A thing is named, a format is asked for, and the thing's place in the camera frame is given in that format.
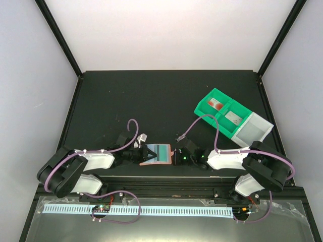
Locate right small circuit board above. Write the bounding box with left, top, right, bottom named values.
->
left=232, top=207, right=251, bottom=214

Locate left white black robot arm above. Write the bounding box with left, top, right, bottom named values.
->
left=36, top=131, right=159, bottom=201

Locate green plastic bin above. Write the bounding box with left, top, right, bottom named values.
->
left=217, top=100, right=252, bottom=139
left=194, top=88, right=233, bottom=117

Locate small circuit board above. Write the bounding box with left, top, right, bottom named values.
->
left=232, top=207, right=251, bottom=214
left=92, top=205, right=110, bottom=213

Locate black frame post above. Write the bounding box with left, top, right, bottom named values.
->
left=34, top=0, right=83, bottom=79
left=256, top=0, right=308, bottom=76

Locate light blue slotted cable duct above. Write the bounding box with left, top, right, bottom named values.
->
left=42, top=204, right=233, bottom=218

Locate red circle card in bin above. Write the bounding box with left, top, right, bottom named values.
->
left=207, top=98, right=224, bottom=111

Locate brown leather card holder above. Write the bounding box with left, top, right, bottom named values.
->
left=139, top=144, right=174, bottom=166

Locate left black frame post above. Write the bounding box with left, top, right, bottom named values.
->
left=34, top=0, right=83, bottom=79

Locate white floral credit card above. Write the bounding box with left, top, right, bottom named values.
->
left=225, top=111, right=243, bottom=126

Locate right black frame post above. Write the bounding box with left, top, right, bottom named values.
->
left=256, top=0, right=308, bottom=76

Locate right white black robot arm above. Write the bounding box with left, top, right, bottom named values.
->
left=173, top=138, right=295, bottom=204

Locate left small circuit board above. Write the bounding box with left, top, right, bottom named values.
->
left=92, top=205, right=110, bottom=213

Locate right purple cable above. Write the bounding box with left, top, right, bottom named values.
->
left=176, top=114, right=296, bottom=182

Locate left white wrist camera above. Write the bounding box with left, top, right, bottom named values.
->
left=133, top=133, right=147, bottom=149

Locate teal card in holder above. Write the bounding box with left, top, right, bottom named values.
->
left=152, top=144, right=171, bottom=163

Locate clear plastic bin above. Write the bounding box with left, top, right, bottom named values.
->
left=231, top=112, right=274, bottom=147

